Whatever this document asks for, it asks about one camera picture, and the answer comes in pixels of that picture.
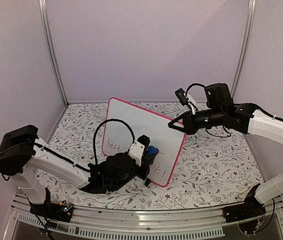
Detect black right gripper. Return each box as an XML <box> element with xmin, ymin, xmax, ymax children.
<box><xmin>167</xmin><ymin>107</ymin><xmax>224</xmax><ymax>137</ymax></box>

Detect blue whiteboard eraser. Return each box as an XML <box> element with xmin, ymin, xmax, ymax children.
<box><xmin>147</xmin><ymin>145</ymin><xmax>159</xmax><ymax>156</ymax></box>

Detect pink framed whiteboard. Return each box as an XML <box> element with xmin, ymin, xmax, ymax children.
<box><xmin>101</xmin><ymin>97</ymin><xmax>186</xmax><ymax>188</ymax></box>

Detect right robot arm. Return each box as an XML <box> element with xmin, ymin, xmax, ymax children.
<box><xmin>168</xmin><ymin>83</ymin><xmax>283</xmax><ymax>223</ymax></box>

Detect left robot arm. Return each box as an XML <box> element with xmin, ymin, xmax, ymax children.
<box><xmin>0</xmin><ymin>125</ymin><xmax>159</xmax><ymax>222</ymax></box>

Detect floral table mat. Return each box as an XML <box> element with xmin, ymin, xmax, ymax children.
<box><xmin>35</xmin><ymin>103</ymin><xmax>264</xmax><ymax>211</ymax></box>

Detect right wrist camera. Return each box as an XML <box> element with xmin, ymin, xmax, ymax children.
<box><xmin>174</xmin><ymin>88</ymin><xmax>198</xmax><ymax>115</ymax></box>

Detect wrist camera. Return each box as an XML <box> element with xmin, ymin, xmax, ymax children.
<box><xmin>174</xmin><ymin>88</ymin><xmax>198</xmax><ymax>115</ymax></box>
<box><xmin>127</xmin><ymin>135</ymin><xmax>150</xmax><ymax>167</ymax></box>

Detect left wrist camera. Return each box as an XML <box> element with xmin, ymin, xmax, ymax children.
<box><xmin>127</xmin><ymin>135</ymin><xmax>150</xmax><ymax>167</ymax></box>

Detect left black sleeved cable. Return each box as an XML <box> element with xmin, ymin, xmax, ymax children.
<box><xmin>92</xmin><ymin>118</ymin><xmax>136</xmax><ymax>167</ymax></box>

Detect right black cable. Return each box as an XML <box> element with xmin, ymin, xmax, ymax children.
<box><xmin>185</xmin><ymin>83</ymin><xmax>234</xmax><ymax>138</ymax></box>

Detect front aluminium rail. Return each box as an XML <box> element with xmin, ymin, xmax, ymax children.
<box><xmin>11</xmin><ymin>201</ymin><xmax>283</xmax><ymax>240</ymax></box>

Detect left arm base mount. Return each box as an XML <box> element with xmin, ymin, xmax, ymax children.
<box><xmin>29</xmin><ymin>200</ymin><xmax>74</xmax><ymax>223</ymax></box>

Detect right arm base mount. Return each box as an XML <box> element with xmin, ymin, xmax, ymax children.
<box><xmin>222</xmin><ymin>203</ymin><xmax>266</xmax><ymax>235</ymax></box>

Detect right aluminium frame post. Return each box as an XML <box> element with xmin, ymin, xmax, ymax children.
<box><xmin>230</xmin><ymin>0</ymin><xmax>256</xmax><ymax>98</ymax></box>

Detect aluminium frame post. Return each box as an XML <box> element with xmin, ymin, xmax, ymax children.
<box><xmin>38</xmin><ymin>0</ymin><xmax>69</xmax><ymax>107</ymax></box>
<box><xmin>230</xmin><ymin>0</ymin><xmax>256</xmax><ymax>98</ymax></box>

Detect left aluminium frame post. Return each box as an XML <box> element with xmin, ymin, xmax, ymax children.
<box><xmin>38</xmin><ymin>0</ymin><xmax>69</xmax><ymax>107</ymax></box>

